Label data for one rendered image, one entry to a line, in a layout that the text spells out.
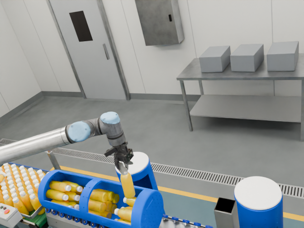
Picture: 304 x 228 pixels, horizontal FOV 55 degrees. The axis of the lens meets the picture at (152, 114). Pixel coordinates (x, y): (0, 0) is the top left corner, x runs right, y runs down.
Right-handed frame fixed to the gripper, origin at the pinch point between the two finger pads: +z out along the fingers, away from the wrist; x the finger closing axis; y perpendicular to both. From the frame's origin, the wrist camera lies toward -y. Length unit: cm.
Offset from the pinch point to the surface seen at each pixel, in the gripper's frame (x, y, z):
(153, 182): 48, -20, 57
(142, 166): 44, -23, 38
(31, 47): 325, -465, 19
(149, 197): 2.2, 10.9, 20.7
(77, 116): 251, -320, 142
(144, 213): -6.3, 10.9, 25.3
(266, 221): 27, 71, 48
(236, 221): -33, 73, -21
